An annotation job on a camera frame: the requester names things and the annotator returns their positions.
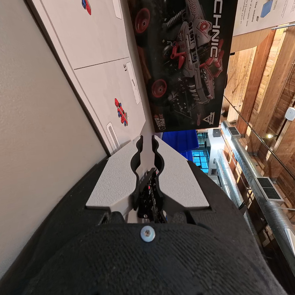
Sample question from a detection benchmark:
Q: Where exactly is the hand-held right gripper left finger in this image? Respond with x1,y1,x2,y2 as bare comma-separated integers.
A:
86,135,144,222

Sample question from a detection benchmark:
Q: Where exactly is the blue storage bin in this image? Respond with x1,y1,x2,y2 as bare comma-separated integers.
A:
161,130,199,162

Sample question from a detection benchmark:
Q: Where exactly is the white instruction booklet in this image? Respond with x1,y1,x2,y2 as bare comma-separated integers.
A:
24,0,147,157

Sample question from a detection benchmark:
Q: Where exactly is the printed instruction sheet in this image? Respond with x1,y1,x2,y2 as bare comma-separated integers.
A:
233,0,295,37

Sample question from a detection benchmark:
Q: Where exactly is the silver ventilation duct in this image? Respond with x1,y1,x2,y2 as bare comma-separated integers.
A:
221,120,295,254
214,149,263,245

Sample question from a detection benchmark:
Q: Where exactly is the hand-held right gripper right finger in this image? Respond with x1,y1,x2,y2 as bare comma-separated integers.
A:
152,135,210,210

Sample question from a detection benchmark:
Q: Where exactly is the black toy set box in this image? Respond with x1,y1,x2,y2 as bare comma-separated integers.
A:
127,0,238,133

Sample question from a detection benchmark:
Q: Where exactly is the grey desk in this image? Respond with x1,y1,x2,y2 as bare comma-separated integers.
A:
0,0,153,279

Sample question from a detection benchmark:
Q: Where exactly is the black toy brick frame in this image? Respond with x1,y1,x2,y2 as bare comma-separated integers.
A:
137,168,167,224

